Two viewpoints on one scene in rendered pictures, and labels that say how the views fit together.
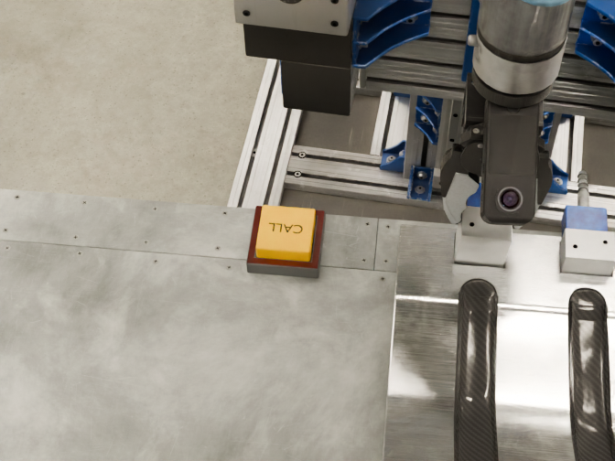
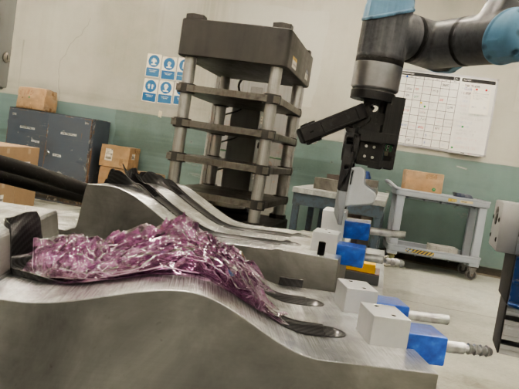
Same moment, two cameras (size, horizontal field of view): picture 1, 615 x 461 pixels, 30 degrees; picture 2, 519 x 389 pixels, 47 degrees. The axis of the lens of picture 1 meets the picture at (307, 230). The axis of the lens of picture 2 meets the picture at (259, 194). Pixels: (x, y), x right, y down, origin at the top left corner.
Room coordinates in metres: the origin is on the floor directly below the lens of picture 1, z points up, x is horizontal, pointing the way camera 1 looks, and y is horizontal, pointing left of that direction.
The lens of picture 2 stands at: (0.60, -1.14, 1.01)
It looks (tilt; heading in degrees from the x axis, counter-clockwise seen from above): 4 degrees down; 94
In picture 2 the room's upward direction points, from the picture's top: 9 degrees clockwise
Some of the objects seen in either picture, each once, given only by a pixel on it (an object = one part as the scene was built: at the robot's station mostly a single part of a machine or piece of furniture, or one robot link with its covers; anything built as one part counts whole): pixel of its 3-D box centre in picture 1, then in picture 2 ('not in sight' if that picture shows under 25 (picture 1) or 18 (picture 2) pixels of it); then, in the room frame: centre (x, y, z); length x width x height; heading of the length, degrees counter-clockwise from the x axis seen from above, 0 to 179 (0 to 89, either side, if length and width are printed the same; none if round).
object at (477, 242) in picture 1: (484, 198); (363, 229); (0.70, -0.18, 0.92); 0.13 x 0.05 x 0.05; 172
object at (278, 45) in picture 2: not in sight; (241, 148); (-0.05, 4.44, 1.03); 1.54 x 0.94 x 2.06; 82
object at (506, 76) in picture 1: (514, 50); (375, 80); (0.68, -0.18, 1.15); 0.08 x 0.08 x 0.05
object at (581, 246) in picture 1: (584, 221); (357, 255); (0.69, -0.29, 0.89); 0.13 x 0.05 x 0.05; 172
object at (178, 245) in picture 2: not in sight; (161, 253); (0.47, -0.55, 0.90); 0.26 x 0.18 x 0.08; 10
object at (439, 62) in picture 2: not in sight; (439, 45); (0.78, -0.14, 1.23); 0.11 x 0.11 x 0.08; 34
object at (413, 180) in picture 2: not in sight; (421, 184); (1.87, 5.64, 0.94); 0.41 x 0.33 x 0.29; 179
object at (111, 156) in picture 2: not in sight; (131, 180); (-1.60, 6.30, 0.42); 0.86 x 0.33 x 0.83; 172
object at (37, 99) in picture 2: not in sight; (37, 99); (-3.01, 6.41, 1.26); 0.42 x 0.33 x 0.29; 172
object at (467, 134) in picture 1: (504, 108); (371, 131); (0.69, -0.18, 1.07); 0.09 x 0.08 x 0.12; 173
